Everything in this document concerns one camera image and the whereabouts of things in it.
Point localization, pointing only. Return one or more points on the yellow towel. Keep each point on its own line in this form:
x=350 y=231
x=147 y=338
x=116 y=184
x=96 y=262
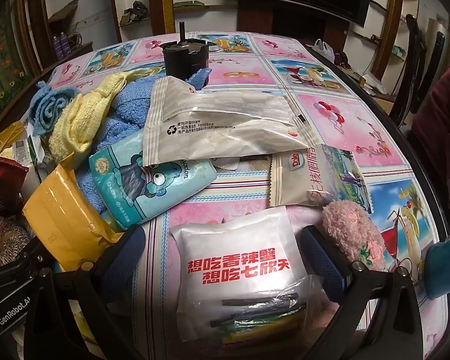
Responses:
x=78 y=123

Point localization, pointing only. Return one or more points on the light blue tissue pack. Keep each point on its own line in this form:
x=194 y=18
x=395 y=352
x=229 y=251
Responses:
x=135 y=187

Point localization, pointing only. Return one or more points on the beige snack pouch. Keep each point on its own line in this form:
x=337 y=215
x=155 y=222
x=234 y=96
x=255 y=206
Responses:
x=315 y=180

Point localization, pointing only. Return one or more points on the clear bag of pens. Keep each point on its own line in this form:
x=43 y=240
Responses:
x=262 y=315

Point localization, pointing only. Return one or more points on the dark red bag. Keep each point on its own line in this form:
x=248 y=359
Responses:
x=0 y=180

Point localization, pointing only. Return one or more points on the black motor part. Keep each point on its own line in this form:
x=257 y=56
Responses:
x=182 y=60

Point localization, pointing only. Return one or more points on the flower wall painting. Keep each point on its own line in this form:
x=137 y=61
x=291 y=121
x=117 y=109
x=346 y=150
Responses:
x=0 y=56

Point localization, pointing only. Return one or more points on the printed tablecloth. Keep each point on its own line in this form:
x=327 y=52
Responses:
x=247 y=71

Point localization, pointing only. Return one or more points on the pink plush toy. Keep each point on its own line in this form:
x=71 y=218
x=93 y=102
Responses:
x=348 y=228

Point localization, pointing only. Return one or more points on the yellow packet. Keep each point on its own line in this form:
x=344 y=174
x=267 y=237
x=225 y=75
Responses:
x=63 y=210

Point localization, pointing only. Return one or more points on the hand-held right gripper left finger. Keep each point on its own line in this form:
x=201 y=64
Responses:
x=125 y=258

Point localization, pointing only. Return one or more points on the wooden cabinet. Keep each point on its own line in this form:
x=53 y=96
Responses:
x=71 y=30

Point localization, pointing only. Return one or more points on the white mailer bag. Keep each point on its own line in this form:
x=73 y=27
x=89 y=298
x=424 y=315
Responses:
x=225 y=120

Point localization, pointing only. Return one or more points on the purple bottle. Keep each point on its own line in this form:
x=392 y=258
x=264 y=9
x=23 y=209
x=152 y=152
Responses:
x=63 y=43
x=55 y=44

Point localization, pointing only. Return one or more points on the teal blue cloth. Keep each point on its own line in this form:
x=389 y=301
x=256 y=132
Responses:
x=448 y=270

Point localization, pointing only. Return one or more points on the white packet red print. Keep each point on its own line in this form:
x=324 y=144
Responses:
x=228 y=247

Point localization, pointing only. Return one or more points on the dark wooden chair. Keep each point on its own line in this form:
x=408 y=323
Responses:
x=416 y=67

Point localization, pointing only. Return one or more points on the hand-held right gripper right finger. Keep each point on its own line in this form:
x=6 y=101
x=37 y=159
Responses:
x=324 y=262

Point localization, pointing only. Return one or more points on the white plastic bag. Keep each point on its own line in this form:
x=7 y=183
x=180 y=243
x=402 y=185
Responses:
x=325 y=49

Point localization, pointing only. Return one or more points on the brown patterned pouch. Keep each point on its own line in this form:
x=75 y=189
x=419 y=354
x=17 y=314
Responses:
x=7 y=240

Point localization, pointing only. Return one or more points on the green white medicine packet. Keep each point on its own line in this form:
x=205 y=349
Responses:
x=26 y=150

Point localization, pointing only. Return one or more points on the large blue towel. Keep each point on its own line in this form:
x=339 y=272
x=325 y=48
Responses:
x=127 y=116

